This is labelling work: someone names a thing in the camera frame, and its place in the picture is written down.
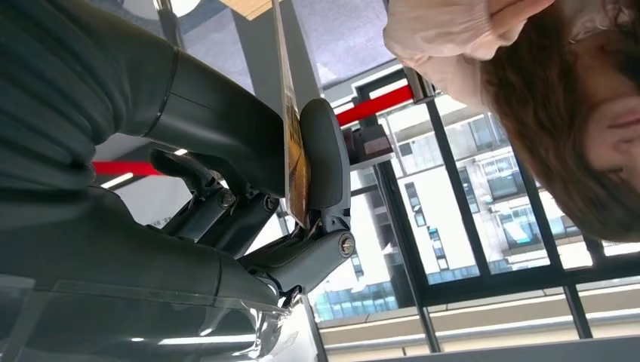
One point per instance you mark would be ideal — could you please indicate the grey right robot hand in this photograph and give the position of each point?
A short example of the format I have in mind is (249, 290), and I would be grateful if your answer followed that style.
(125, 280)

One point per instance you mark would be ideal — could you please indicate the person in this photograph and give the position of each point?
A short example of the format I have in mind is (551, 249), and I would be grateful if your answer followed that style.
(540, 125)

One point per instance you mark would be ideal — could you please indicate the red stanchion belt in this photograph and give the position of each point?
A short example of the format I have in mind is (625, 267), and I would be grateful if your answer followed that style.
(375, 105)

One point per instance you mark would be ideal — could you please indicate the black window frame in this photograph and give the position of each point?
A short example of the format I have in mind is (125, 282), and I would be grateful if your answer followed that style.
(500, 289)

